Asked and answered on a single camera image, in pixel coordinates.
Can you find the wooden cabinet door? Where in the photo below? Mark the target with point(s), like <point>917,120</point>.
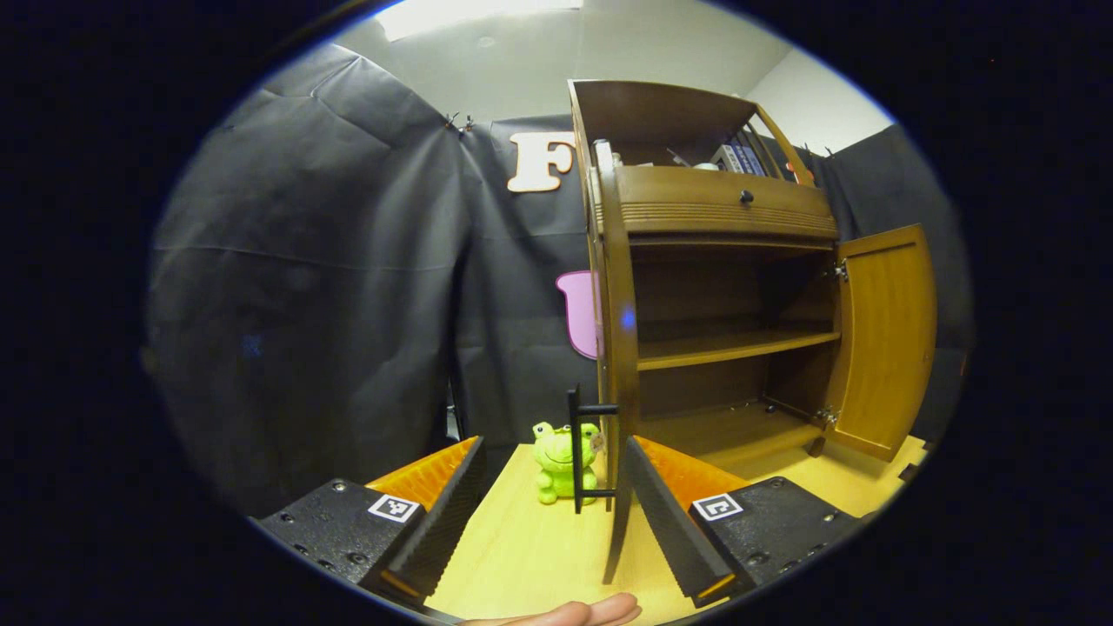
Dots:
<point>883,339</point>
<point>619,304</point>

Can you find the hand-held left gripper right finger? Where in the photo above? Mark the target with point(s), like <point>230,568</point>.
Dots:
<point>669,522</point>

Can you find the wooden drawer with black knob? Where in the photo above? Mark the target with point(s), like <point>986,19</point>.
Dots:
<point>696,200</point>

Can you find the dark blue book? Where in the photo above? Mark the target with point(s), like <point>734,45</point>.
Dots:
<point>743,158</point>

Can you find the white book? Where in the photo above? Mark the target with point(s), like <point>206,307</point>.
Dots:
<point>723,158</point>

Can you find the wooden double-door shoe cabinet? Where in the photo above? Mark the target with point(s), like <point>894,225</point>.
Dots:
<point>722,348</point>

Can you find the black backdrop cloth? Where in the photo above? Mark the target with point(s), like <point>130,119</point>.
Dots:
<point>304,304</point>

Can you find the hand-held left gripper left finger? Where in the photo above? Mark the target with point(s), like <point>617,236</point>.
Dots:
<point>443,522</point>

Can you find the green frog toy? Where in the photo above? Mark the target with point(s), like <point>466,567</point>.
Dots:
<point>552,456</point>

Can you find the grey ceramic cup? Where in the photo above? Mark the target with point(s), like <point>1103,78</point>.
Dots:
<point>603,155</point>

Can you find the grey-blue book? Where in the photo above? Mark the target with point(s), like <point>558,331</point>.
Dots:
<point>758,159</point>

